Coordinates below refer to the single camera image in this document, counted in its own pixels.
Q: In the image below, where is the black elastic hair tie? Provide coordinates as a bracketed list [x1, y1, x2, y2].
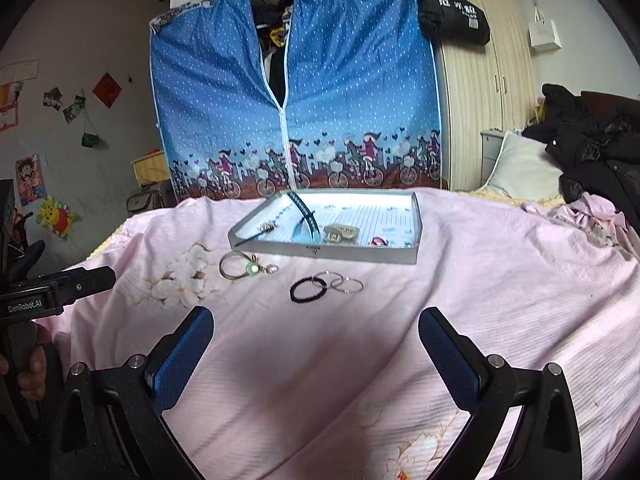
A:
[288, 276, 329, 305]

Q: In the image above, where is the teal blue smartwatch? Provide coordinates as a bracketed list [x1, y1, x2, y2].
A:
[288, 191, 321, 244]

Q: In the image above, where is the person's left hand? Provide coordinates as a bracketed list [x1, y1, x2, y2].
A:
[17, 323, 51, 401]

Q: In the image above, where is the pink floral bed sheet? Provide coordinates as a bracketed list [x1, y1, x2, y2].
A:
[48, 190, 639, 479]

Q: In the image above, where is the grey shallow tray box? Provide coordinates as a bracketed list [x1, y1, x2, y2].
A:
[228, 188, 422, 264]

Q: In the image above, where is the beaded hair stick pin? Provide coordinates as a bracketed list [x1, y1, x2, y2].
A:
[236, 222, 277, 247]

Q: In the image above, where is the yellow storage basket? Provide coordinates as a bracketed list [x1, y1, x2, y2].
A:
[131, 150, 170, 186]

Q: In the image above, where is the beige metal hair clip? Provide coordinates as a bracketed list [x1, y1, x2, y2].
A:
[323, 223, 359, 244]

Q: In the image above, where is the pink crumpled blanket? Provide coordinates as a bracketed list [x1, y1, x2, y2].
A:
[521, 193, 639, 256]

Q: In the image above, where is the white pillow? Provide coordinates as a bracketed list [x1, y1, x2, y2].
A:
[482, 131, 562, 200]

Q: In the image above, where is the grey bedside drawer cabinet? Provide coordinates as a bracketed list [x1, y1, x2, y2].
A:
[480, 129, 504, 185]

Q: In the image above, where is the pile of black clothes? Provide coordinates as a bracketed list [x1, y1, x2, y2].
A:
[523, 84, 639, 230]

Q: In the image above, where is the light wooden wardrobe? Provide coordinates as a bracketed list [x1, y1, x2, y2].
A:
[434, 0, 535, 191]

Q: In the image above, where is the blue fabric wardrobe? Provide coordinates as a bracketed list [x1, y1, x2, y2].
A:
[150, 0, 442, 200]

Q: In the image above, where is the white paper gift bag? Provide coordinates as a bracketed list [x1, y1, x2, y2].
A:
[528, 0, 562, 52]

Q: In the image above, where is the black tote bag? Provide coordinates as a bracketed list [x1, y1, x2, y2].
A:
[416, 0, 491, 47]

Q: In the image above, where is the yellow cartoon wall sticker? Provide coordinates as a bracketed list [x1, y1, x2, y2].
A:
[36, 195, 79, 240]

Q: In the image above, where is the anime character wall poster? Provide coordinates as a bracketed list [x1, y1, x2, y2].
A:
[15, 154, 46, 206]

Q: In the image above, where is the brown hair tie green bead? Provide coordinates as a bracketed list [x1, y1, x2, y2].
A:
[218, 250, 262, 282]

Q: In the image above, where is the silver hoop ring right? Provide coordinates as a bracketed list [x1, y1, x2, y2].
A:
[328, 276, 366, 295]

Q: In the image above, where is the green hanging wall pouch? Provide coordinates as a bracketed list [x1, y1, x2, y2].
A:
[81, 132, 101, 148]

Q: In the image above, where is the red diamond wall paper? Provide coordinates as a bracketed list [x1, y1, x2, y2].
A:
[92, 73, 122, 108]

